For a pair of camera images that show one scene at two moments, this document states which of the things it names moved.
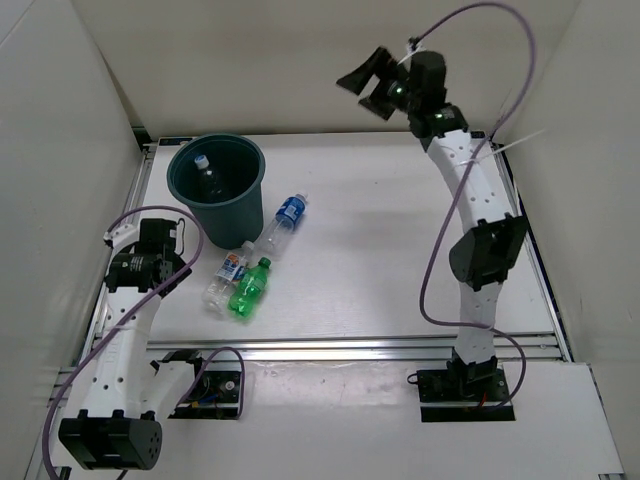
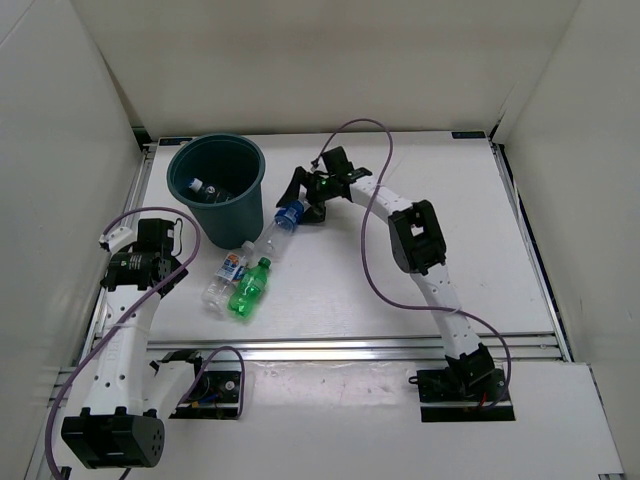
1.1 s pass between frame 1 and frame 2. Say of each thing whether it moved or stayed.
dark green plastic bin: stayed
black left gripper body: stayed
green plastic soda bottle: stayed
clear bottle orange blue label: stayed
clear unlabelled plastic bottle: moved
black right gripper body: moved
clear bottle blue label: stayed
